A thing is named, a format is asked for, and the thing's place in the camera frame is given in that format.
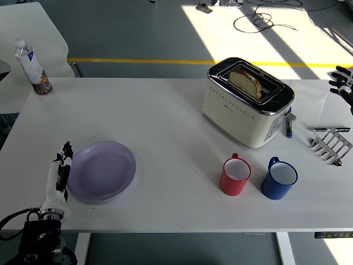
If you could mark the cream chrome toaster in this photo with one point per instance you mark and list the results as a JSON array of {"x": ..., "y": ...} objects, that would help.
[{"x": 234, "y": 121}]

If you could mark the blue marker pen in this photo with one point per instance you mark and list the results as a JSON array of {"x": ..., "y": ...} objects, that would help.
[{"x": 288, "y": 128}]

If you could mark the purple plate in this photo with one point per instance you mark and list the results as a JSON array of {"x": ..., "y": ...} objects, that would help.
[{"x": 102, "y": 172}]

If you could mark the metal toast rack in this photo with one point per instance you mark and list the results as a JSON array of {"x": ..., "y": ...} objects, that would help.
[{"x": 331, "y": 149}]

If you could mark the red enamel mug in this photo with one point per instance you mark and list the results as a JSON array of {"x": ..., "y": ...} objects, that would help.
[{"x": 231, "y": 186}]

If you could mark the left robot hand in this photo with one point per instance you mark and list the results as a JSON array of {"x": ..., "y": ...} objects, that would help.
[{"x": 53, "y": 179}]

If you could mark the white side table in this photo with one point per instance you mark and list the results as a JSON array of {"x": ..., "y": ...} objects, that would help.
[{"x": 33, "y": 27}]

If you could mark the blue enamel mug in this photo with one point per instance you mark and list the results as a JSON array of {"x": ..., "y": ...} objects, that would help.
[{"x": 273, "y": 189}]

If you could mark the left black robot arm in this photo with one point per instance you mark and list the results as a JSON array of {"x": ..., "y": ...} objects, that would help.
[{"x": 38, "y": 234}]

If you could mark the black table control panel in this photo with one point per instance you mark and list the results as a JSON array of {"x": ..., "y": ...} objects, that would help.
[{"x": 333, "y": 235}]

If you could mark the bread slice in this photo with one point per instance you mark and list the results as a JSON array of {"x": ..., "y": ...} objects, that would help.
[{"x": 244, "y": 81}]

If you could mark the clear plastic drink bottle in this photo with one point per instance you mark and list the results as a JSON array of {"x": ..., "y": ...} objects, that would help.
[{"x": 33, "y": 69}]

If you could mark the white table leg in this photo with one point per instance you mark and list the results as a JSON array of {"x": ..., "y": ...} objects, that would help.
[
  {"x": 285, "y": 248},
  {"x": 81, "y": 248}
]

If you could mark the black floor device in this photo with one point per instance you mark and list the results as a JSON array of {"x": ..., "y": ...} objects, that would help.
[{"x": 204, "y": 7}]

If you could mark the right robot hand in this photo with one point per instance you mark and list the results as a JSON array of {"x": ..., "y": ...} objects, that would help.
[{"x": 346, "y": 91}]

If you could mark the metal chair leg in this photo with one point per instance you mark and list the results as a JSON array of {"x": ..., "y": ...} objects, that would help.
[{"x": 78, "y": 70}]

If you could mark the black silver pen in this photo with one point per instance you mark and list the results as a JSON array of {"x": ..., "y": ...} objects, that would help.
[{"x": 331, "y": 129}]

